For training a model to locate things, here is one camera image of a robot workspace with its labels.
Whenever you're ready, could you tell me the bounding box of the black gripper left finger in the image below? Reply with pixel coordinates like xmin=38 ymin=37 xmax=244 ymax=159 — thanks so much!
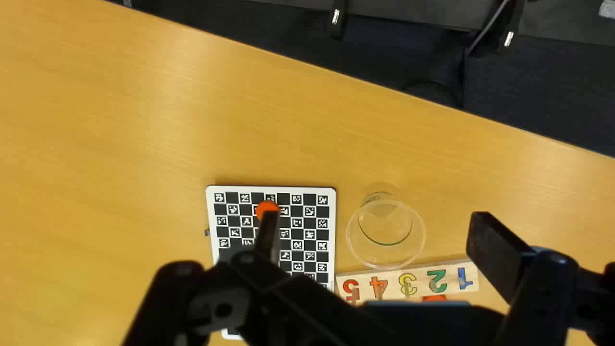
xmin=256 ymin=212 xmax=279 ymax=264

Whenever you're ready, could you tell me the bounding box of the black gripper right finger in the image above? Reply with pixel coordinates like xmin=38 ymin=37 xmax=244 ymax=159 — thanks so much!
xmin=465 ymin=212 xmax=576 ymax=305

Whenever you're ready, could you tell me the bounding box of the clear plastic cup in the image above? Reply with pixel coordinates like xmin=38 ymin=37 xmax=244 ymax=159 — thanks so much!
xmin=346 ymin=185 xmax=427 ymax=270

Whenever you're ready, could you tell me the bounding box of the checkered marker calibration board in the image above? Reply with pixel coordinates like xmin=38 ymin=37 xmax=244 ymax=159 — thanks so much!
xmin=204 ymin=185 xmax=340 ymax=343

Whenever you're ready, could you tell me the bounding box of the wooden number peg board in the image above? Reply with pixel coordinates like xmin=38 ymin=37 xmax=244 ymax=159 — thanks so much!
xmin=336 ymin=260 xmax=480 ymax=307

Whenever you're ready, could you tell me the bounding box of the black office chair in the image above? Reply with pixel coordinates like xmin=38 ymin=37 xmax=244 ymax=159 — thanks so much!
xmin=111 ymin=0 xmax=615 ymax=157

